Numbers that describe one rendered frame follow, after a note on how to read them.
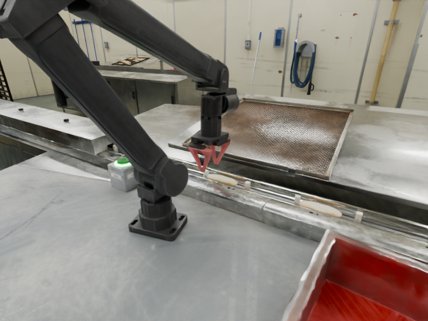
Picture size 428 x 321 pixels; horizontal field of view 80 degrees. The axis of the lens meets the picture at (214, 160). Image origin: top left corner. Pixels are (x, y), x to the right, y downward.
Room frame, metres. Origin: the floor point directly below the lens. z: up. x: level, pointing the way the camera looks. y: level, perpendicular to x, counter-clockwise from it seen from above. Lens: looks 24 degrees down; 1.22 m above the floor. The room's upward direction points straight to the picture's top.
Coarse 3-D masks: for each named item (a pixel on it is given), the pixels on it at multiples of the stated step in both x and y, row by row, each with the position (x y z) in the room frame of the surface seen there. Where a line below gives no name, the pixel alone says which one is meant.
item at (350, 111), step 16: (240, 112) 1.14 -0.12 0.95; (256, 112) 1.12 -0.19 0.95; (272, 112) 1.11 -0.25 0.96; (288, 112) 1.09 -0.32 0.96; (304, 112) 1.08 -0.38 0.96; (320, 112) 1.06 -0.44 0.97; (336, 112) 1.05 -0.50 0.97; (352, 112) 1.03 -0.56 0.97; (224, 128) 0.99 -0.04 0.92; (240, 128) 0.98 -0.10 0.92; (304, 128) 0.93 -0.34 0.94; (336, 128) 0.91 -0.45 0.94; (240, 144) 0.85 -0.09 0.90; (256, 144) 0.84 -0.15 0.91; (272, 144) 0.83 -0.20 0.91; (288, 144) 0.82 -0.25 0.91; (304, 144) 0.81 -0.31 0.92; (256, 160) 0.72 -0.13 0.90; (288, 160) 0.72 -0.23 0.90; (320, 176) 0.62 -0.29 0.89
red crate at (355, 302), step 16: (336, 288) 0.33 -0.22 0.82; (320, 304) 0.29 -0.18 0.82; (336, 304) 0.29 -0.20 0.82; (352, 304) 0.29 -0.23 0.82; (368, 304) 0.29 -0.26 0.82; (320, 320) 0.27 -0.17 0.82; (336, 320) 0.27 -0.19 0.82; (352, 320) 0.27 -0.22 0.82; (368, 320) 0.27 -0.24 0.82; (384, 320) 0.27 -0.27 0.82; (400, 320) 0.27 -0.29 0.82; (416, 320) 0.27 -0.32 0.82
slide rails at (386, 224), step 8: (192, 168) 0.76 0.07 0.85; (200, 176) 0.70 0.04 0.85; (240, 184) 0.66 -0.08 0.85; (256, 192) 0.61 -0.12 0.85; (264, 192) 0.62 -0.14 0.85; (272, 192) 0.61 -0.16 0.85; (280, 192) 0.61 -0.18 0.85; (280, 200) 0.57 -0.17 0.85; (304, 200) 0.57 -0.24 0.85; (336, 208) 0.53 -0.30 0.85; (352, 216) 0.50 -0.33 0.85; (376, 224) 0.47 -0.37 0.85; (384, 224) 0.47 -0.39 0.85; (392, 224) 0.47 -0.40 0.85; (392, 232) 0.44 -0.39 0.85; (408, 232) 0.44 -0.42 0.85; (416, 232) 0.44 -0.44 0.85; (424, 232) 0.44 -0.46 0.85
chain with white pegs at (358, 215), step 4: (116, 148) 0.92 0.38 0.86; (204, 172) 0.70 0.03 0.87; (208, 172) 0.71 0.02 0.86; (204, 176) 0.70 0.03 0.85; (248, 184) 0.63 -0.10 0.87; (248, 188) 0.63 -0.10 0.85; (296, 196) 0.56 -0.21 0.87; (300, 196) 0.56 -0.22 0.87; (296, 200) 0.56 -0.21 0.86; (300, 200) 0.56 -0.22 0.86; (356, 212) 0.50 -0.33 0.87; (360, 212) 0.49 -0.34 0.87; (356, 216) 0.48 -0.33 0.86; (360, 216) 0.48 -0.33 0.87; (352, 220) 0.50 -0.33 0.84; (356, 220) 0.48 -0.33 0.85; (360, 220) 0.48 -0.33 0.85; (420, 240) 0.43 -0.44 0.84
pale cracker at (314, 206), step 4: (300, 204) 0.55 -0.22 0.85; (304, 204) 0.54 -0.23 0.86; (308, 204) 0.54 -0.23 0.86; (312, 204) 0.54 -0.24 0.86; (316, 204) 0.54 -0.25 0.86; (320, 204) 0.54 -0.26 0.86; (308, 208) 0.53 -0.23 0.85; (312, 208) 0.52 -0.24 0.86; (316, 208) 0.52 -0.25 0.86; (320, 208) 0.52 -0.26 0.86; (324, 208) 0.52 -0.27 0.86; (328, 208) 0.52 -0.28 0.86; (332, 208) 0.52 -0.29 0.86; (324, 212) 0.51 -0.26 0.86; (328, 212) 0.51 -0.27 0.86; (332, 212) 0.51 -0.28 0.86; (336, 212) 0.51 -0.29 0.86; (340, 212) 0.51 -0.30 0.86; (336, 216) 0.50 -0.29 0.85; (340, 216) 0.50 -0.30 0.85
